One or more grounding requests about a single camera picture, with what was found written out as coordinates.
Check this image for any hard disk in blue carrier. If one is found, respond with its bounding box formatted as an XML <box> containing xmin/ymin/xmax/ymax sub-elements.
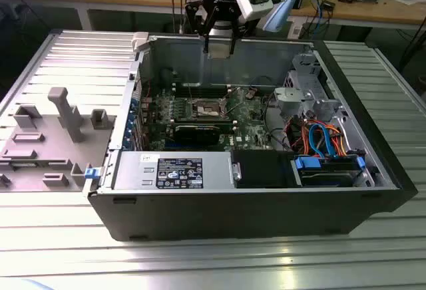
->
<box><xmin>290</xmin><ymin>155</ymin><xmax>367</xmax><ymax>188</ymax></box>

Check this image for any silver power supply with label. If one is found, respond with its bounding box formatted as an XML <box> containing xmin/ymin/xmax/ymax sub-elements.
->
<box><xmin>111</xmin><ymin>151</ymin><xmax>234</xmax><ymax>191</ymax></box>

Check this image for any black open PC case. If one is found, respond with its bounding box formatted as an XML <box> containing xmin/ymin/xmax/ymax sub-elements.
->
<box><xmin>81</xmin><ymin>32</ymin><xmax>419</xmax><ymax>243</ymax></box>

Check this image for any green motherboard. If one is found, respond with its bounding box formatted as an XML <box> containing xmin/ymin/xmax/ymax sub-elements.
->
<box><xmin>139</xmin><ymin>85</ymin><xmax>277</xmax><ymax>153</ymax></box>

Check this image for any orange power wire bundle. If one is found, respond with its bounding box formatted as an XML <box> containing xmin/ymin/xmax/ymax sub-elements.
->
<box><xmin>324</xmin><ymin>122</ymin><xmax>350</xmax><ymax>156</ymax></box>

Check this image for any silver metal bracket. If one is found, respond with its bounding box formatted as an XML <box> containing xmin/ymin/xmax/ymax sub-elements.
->
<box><xmin>274</xmin><ymin>86</ymin><xmax>343</xmax><ymax>121</ymax></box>

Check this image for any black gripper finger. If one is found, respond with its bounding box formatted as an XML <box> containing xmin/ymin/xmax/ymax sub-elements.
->
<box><xmin>228</xmin><ymin>17</ymin><xmax>248</xmax><ymax>55</ymax></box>
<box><xmin>184</xmin><ymin>0</ymin><xmax>217</xmax><ymax>55</ymax></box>

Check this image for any CPU socket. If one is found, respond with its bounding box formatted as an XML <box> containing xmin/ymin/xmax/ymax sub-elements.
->
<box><xmin>190</xmin><ymin>98</ymin><xmax>223</xmax><ymax>119</ymax></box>

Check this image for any black graphics card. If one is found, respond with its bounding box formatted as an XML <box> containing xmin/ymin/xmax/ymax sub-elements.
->
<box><xmin>172</xmin><ymin>123</ymin><xmax>222</xmax><ymax>146</ymax></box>

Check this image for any grey plastic parts rack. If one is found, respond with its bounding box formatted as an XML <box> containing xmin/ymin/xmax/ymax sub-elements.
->
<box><xmin>0</xmin><ymin>86</ymin><xmax>117</xmax><ymax>193</ymax></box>

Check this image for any blue flat data wire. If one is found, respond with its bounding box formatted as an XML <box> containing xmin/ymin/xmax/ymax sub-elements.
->
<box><xmin>308</xmin><ymin>122</ymin><xmax>325</xmax><ymax>158</ymax></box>
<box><xmin>319</xmin><ymin>124</ymin><xmax>337</xmax><ymax>160</ymax></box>

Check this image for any black RAM slot bank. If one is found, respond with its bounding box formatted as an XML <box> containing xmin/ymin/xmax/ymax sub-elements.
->
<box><xmin>171</xmin><ymin>118</ymin><xmax>236</xmax><ymax>127</ymax></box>
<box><xmin>174</xmin><ymin>85</ymin><xmax>231</xmax><ymax>100</ymax></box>

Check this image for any silver drive bay cage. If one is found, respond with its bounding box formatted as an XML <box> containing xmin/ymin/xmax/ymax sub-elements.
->
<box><xmin>282</xmin><ymin>52</ymin><xmax>329</xmax><ymax>93</ymax></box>

